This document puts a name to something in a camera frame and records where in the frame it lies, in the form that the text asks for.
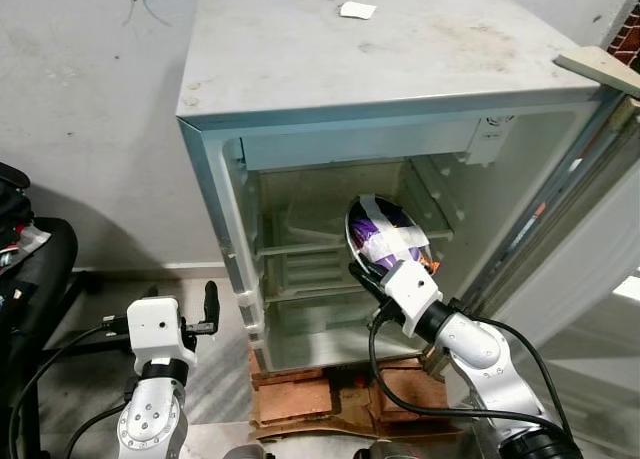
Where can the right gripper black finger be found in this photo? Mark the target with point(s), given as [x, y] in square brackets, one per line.
[351, 241]

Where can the silver fridge door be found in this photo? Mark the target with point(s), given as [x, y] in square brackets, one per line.
[580, 249]

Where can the purple taped snack packet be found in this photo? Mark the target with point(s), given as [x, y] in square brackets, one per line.
[385, 229]

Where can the white paper scrap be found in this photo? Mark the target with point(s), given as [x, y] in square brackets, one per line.
[357, 10]

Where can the white freezer compartment flap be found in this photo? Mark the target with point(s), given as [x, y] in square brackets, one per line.
[350, 144]

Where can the brick and wood platform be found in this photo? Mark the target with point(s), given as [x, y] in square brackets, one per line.
[300, 394]

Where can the white fridge thermostat housing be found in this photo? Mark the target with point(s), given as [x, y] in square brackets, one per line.
[488, 141]

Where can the beige fridge hinge cover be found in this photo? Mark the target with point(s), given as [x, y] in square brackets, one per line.
[600, 69]

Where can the silver mini fridge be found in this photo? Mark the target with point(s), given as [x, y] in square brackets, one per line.
[400, 49]

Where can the black chair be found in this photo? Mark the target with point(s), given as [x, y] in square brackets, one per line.
[40, 269]

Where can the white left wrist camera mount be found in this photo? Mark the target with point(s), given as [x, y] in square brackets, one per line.
[158, 329]

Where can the grey robot right leg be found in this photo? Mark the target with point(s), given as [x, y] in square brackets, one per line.
[390, 451]

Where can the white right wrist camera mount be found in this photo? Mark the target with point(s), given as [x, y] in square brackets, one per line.
[410, 294]

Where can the clear fridge crisper cover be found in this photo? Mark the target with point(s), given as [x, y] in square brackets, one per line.
[310, 291]

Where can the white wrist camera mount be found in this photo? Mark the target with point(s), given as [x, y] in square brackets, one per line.
[158, 329]
[410, 294]

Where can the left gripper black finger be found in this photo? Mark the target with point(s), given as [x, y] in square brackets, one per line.
[153, 294]
[211, 301]

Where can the clear fridge shelf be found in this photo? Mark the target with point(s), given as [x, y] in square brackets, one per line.
[300, 244]

